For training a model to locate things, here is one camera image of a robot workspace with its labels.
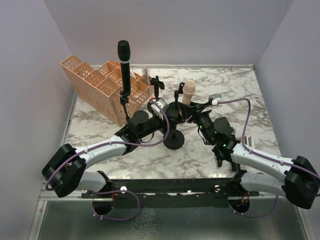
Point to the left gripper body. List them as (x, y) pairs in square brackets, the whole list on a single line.
[(172, 111)]

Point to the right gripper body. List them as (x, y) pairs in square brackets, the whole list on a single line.
[(194, 113)]

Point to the black round-base stand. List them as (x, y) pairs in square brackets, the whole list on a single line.
[(157, 85), (175, 139), (173, 110)]

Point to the beige microphone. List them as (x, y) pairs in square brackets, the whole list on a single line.
[(188, 91)]

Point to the black slim microphone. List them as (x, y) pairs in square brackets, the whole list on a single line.
[(219, 158)]

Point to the black tripod mic stand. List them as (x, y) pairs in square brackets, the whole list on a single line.
[(124, 99)]

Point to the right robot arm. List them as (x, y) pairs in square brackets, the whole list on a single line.
[(295, 179)]

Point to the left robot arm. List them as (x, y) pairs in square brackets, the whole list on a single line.
[(66, 170)]

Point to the clear ruler in organizer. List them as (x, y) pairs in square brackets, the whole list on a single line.
[(145, 76)]

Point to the pens in white packet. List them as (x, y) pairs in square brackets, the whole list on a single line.
[(249, 141)]

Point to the markers in organizer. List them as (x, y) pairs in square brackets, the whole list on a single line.
[(133, 74)]

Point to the black microphone silver grille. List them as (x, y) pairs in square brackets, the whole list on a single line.
[(235, 167)]

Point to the peach plastic desk organizer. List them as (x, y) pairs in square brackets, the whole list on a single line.
[(100, 88)]

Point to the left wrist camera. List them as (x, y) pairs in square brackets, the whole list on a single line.
[(158, 107)]

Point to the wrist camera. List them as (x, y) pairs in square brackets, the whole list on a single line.
[(214, 100), (158, 107)]

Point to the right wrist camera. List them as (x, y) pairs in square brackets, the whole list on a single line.
[(214, 100)]

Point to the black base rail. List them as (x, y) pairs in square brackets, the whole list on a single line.
[(182, 193)]

